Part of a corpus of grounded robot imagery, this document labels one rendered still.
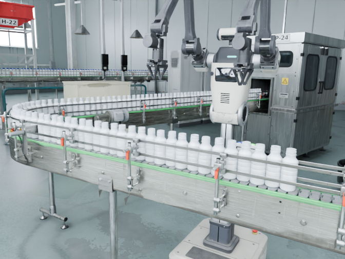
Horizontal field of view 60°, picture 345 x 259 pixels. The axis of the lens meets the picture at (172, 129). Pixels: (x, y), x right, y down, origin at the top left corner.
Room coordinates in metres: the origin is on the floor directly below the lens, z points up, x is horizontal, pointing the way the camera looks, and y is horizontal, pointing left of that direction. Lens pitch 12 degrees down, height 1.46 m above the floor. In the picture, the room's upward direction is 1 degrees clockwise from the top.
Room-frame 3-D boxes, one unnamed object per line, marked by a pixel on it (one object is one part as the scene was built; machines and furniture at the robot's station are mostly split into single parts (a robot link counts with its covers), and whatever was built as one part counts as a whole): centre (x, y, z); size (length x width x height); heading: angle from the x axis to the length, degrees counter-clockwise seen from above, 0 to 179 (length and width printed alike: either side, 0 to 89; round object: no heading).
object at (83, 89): (5.73, 1.44, 0.59); 1.10 x 0.62 x 1.18; 132
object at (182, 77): (7.83, -0.30, 0.96); 0.82 x 0.50 x 1.91; 132
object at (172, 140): (1.39, 0.00, 1.08); 0.06 x 0.06 x 0.17
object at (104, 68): (7.51, 1.70, 1.55); 0.17 x 0.15 x 0.42; 132
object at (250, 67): (1.40, -0.32, 1.44); 0.07 x 0.07 x 0.09; 60
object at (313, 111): (5.44, -1.99, 1.00); 1.60 x 1.30 x 2.00; 132
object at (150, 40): (1.56, 0.10, 1.61); 0.12 x 0.09 x 0.12; 151
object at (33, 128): (1.82, 0.91, 0.96); 0.23 x 0.10 x 0.27; 150
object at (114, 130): (1.57, 0.31, 1.08); 0.06 x 0.06 x 0.17
